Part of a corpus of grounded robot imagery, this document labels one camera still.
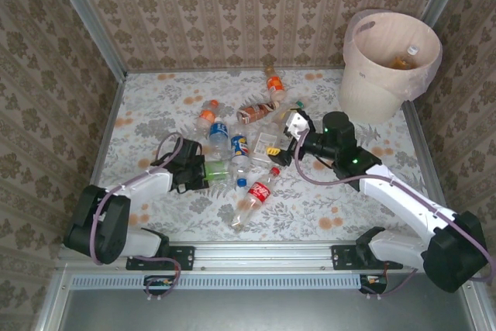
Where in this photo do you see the green label clear bottle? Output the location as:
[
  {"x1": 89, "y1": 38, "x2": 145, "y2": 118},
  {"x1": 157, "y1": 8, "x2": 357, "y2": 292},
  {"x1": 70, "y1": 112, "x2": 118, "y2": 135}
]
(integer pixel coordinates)
[{"x1": 204, "y1": 159, "x2": 233, "y2": 181}]

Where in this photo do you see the blue label water bottle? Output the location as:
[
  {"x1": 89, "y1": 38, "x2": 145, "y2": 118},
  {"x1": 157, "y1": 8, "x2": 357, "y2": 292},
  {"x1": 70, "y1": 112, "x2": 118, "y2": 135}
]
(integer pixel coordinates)
[{"x1": 208, "y1": 116, "x2": 231, "y2": 161}]

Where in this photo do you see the blue Pepsi plastic bottle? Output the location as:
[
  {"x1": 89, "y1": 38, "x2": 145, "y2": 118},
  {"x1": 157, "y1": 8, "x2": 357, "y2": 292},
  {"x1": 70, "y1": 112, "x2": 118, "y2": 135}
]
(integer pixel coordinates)
[{"x1": 229, "y1": 131, "x2": 250, "y2": 173}]

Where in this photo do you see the brown label plastic bottle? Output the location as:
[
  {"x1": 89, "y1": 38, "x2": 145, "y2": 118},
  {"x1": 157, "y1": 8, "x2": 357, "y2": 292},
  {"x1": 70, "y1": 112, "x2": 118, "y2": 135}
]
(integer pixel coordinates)
[{"x1": 236, "y1": 100, "x2": 281, "y2": 125}]

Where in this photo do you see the orange label orange cap bottle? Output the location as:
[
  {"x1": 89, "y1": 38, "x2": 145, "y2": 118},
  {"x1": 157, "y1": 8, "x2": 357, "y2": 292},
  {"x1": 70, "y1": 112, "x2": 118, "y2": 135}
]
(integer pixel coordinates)
[{"x1": 197, "y1": 98, "x2": 222, "y2": 131}]

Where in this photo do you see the clear bottle green cap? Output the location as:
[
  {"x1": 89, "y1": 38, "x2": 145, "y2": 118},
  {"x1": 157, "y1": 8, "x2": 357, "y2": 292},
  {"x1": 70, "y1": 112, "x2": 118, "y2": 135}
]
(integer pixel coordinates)
[{"x1": 270, "y1": 100, "x2": 305, "y2": 134}]

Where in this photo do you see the orange label juice bottle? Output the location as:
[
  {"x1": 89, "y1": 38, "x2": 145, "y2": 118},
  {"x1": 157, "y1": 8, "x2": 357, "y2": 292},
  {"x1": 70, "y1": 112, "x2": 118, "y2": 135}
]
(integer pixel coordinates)
[{"x1": 264, "y1": 66, "x2": 288, "y2": 102}]

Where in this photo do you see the gold red label bottle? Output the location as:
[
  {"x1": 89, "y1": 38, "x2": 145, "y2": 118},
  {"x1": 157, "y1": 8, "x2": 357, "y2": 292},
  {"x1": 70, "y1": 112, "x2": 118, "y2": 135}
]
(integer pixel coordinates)
[{"x1": 390, "y1": 44, "x2": 422, "y2": 71}]

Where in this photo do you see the beige round waste bin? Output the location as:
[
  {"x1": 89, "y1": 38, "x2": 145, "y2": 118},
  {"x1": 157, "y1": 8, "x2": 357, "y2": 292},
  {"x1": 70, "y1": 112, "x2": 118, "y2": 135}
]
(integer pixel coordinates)
[{"x1": 339, "y1": 9, "x2": 443, "y2": 123}]

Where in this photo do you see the translucent plastic bin liner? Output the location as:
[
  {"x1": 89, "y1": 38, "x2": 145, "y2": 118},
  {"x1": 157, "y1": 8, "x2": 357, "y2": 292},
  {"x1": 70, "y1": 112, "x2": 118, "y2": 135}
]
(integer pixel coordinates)
[{"x1": 343, "y1": 8, "x2": 443, "y2": 102}]

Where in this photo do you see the white label clear bottle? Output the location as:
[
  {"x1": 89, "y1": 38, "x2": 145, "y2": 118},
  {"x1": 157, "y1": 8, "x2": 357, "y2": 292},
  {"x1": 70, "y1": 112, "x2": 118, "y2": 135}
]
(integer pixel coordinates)
[{"x1": 249, "y1": 131, "x2": 282, "y2": 164}]

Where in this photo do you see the red Coca-Cola plastic bottle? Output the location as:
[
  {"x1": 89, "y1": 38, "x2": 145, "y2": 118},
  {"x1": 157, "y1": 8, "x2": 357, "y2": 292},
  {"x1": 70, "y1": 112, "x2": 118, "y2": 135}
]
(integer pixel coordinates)
[{"x1": 231, "y1": 167, "x2": 281, "y2": 232}]

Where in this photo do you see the floral patterned table cover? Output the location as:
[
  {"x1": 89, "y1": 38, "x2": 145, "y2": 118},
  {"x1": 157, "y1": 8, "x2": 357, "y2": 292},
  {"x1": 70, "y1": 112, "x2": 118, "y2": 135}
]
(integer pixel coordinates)
[{"x1": 83, "y1": 71, "x2": 439, "y2": 243}]

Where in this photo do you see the grey sheet metal panel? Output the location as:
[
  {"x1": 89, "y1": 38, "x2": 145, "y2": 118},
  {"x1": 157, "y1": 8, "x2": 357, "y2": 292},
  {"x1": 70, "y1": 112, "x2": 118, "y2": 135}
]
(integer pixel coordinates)
[{"x1": 34, "y1": 271, "x2": 496, "y2": 331}]

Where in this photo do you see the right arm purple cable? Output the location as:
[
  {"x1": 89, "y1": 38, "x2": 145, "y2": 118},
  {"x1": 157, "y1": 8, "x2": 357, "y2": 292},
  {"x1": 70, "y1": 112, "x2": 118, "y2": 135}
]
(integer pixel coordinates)
[{"x1": 294, "y1": 135, "x2": 496, "y2": 302}]

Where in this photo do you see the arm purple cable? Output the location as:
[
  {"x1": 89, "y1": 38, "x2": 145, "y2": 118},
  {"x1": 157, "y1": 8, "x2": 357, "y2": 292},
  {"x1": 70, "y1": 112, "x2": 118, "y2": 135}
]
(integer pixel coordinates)
[
  {"x1": 89, "y1": 133, "x2": 184, "y2": 302},
  {"x1": 294, "y1": 135, "x2": 496, "y2": 302}
]

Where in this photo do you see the aluminium rear frame rail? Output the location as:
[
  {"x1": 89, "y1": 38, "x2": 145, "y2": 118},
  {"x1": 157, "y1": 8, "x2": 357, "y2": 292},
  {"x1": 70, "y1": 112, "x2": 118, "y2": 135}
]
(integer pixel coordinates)
[{"x1": 126, "y1": 68, "x2": 346, "y2": 75}]

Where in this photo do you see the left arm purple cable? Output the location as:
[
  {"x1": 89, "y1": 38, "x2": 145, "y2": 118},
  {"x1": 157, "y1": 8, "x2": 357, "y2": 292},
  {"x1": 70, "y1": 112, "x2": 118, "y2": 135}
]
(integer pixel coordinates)
[{"x1": 89, "y1": 133, "x2": 184, "y2": 302}]

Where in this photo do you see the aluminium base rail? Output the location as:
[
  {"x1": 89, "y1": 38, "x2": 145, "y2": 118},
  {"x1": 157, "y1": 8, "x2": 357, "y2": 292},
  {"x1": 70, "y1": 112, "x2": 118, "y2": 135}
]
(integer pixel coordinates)
[{"x1": 57, "y1": 241, "x2": 480, "y2": 272}]

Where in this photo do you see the grey slotted cable duct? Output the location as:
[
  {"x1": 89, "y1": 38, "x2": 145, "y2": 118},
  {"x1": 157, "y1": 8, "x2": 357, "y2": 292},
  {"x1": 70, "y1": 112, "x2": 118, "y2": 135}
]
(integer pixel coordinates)
[{"x1": 71, "y1": 273, "x2": 388, "y2": 290}]

